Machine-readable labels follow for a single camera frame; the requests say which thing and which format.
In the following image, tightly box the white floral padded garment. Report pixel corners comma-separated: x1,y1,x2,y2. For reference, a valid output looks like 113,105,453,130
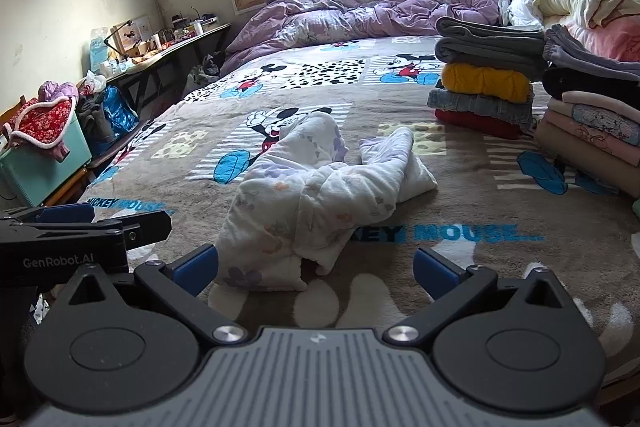
212,112,439,293

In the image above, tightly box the red floral padded garment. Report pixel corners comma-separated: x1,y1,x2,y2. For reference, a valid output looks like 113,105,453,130
2,94,82,160

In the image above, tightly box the cartoon mouse printed blanket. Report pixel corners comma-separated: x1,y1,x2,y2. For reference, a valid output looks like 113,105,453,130
87,34,640,388

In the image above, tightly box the teal storage box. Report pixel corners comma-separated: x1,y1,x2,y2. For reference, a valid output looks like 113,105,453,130
0,112,94,208

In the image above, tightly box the beige folded garment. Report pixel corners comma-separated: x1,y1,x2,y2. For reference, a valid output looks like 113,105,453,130
533,119,640,201

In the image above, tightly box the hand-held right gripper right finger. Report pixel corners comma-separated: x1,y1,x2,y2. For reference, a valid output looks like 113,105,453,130
382,247,576,349

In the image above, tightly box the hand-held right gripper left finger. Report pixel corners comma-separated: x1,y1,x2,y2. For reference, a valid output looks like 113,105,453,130
60,244,249,349

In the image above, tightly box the blue white packet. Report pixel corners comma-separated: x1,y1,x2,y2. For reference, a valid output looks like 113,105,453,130
89,27,112,64

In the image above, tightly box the dark desk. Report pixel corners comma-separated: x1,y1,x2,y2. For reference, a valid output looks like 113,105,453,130
102,23,234,108

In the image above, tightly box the purple cloth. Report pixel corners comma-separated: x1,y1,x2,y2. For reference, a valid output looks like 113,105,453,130
39,80,81,104

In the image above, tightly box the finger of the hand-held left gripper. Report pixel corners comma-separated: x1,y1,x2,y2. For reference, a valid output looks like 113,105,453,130
0,203,97,223
0,210,172,252

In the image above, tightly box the purple grey folded garment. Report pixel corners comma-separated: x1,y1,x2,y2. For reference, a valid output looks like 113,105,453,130
542,26,640,81

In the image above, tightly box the blue plastic bag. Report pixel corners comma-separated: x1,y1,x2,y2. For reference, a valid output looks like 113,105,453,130
101,85,141,138

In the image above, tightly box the cream printed folded garment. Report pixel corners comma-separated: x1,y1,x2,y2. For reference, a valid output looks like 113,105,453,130
561,91,640,146

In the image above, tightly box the yellow folded garment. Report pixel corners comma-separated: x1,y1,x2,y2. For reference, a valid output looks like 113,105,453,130
441,63,534,104

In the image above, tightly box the purple quilt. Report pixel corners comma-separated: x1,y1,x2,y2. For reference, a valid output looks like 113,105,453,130
220,0,507,76

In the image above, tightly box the pink blanket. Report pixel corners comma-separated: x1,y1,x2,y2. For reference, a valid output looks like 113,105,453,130
575,13,640,64

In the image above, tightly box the red folded garment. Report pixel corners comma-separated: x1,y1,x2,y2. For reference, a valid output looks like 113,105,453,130
434,107,532,141

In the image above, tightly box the wooden picture frame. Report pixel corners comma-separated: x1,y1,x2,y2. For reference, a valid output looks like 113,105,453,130
111,15,152,54

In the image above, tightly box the white plastic bag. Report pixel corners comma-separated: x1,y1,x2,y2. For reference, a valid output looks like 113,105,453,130
75,70,109,96

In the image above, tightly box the pink folded garment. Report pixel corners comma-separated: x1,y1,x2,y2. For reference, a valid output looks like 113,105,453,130
542,107,640,168

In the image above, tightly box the black folded garment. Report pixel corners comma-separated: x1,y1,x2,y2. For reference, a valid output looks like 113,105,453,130
541,66,640,106

